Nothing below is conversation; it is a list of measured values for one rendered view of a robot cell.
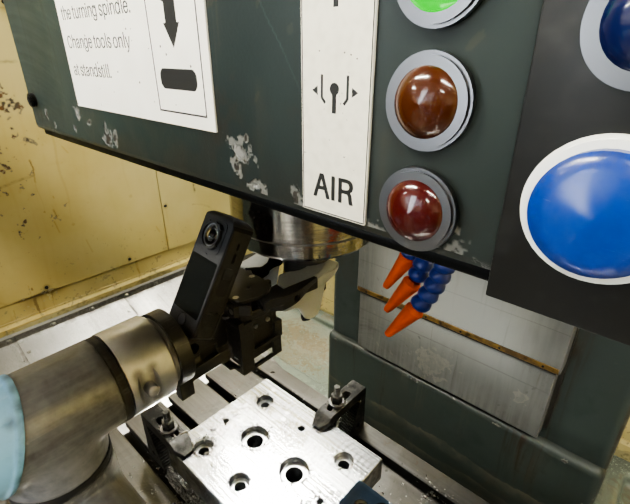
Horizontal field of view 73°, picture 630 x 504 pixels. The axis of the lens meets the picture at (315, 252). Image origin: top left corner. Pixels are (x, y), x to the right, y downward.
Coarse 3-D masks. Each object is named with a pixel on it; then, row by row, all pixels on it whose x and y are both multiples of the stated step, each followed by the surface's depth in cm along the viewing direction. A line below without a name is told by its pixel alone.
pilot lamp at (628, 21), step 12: (612, 0) 8; (624, 0) 8; (612, 12) 9; (624, 12) 8; (600, 24) 9; (612, 24) 9; (624, 24) 8; (600, 36) 9; (612, 36) 9; (624, 36) 8; (612, 48) 9; (624, 48) 9; (612, 60) 9; (624, 60) 9
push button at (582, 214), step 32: (576, 160) 10; (608, 160) 9; (544, 192) 10; (576, 192) 10; (608, 192) 9; (544, 224) 10; (576, 224) 10; (608, 224) 9; (576, 256) 10; (608, 256) 10
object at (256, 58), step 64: (256, 0) 15; (384, 0) 12; (512, 0) 10; (64, 64) 28; (256, 64) 16; (384, 64) 13; (512, 64) 10; (64, 128) 32; (128, 128) 25; (192, 128) 21; (256, 128) 18; (384, 128) 14; (512, 128) 11; (256, 192) 19; (448, 256) 14
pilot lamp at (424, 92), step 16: (416, 80) 12; (432, 80) 11; (448, 80) 11; (400, 96) 12; (416, 96) 12; (432, 96) 11; (448, 96) 11; (400, 112) 12; (416, 112) 12; (432, 112) 12; (448, 112) 11; (416, 128) 12; (432, 128) 12
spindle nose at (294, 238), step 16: (240, 208) 42; (256, 208) 40; (256, 224) 41; (272, 224) 40; (288, 224) 39; (304, 224) 39; (256, 240) 42; (272, 240) 41; (288, 240) 40; (304, 240) 40; (320, 240) 40; (336, 240) 41; (352, 240) 42; (272, 256) 42; (288, 256) 41; (304, 256) 41; (320, 256) 41; (336, 256) 42
